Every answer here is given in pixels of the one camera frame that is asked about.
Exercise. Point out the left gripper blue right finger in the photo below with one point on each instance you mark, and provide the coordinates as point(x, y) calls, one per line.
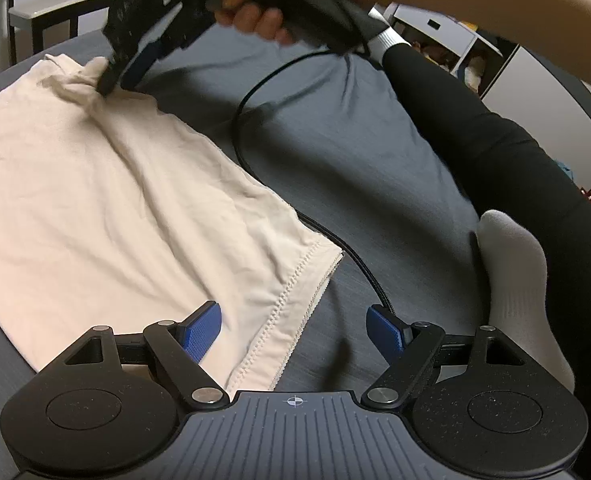
point(411, 353)

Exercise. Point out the cream white shirt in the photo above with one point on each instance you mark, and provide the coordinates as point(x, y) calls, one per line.
point(115, 213)

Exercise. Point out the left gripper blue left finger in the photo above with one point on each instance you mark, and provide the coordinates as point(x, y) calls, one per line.
point(177, 350)

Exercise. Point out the black trouser leg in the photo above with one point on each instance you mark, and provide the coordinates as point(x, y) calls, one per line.
point(500, 166)

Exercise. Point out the white sock foot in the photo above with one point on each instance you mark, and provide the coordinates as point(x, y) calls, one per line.
point(516, 265)

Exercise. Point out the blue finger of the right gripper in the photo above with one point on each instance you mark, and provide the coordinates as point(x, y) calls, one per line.
point(111, 75)
point(141, 65)

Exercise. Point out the white and black chair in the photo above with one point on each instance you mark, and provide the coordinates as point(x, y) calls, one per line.
point(35, 16)

